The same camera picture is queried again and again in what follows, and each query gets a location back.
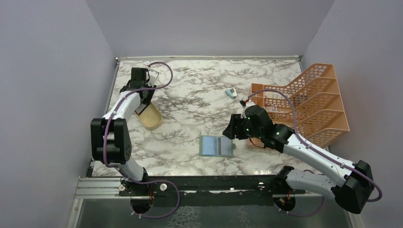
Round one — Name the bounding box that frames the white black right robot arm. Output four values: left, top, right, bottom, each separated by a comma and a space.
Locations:
222, 105, 375, 214

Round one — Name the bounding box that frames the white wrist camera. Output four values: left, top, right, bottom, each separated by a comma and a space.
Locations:
240, 98, 255, 119
147, 69, 160, 87

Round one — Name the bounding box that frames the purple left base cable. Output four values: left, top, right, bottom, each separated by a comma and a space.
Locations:
130, 180, 182, 220

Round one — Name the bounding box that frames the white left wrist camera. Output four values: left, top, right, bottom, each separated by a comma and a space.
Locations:
147, 69, 160, 87

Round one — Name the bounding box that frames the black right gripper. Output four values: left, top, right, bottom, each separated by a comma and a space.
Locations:
223, 113, 263, 140

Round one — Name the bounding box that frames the light blue small stapler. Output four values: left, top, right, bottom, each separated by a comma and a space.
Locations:
225, 88, 238, 99

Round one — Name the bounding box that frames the beige oval tray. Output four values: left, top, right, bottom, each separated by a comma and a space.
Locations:
136, 102, 163, 131

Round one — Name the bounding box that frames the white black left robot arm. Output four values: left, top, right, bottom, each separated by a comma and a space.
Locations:
90, 67, 156, 195

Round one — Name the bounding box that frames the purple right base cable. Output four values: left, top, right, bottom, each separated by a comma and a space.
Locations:
273, 193, 326, 218

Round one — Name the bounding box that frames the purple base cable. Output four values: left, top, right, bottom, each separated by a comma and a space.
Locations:
130, 180, 182, 220
273, 193, 326, 218

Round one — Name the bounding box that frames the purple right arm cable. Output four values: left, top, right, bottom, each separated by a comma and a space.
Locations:
245, 89, 383, 203

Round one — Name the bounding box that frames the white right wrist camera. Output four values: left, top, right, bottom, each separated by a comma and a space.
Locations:
240, 98, 255, 119

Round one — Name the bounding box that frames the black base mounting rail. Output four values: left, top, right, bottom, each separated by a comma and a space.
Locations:
119, 175, 305, 207

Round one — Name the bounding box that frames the orange plastic file organizer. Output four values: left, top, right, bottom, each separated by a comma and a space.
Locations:
249, 63, 350, 148

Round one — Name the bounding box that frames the green card holder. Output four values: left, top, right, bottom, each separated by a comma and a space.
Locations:
199, 135, 236, 157

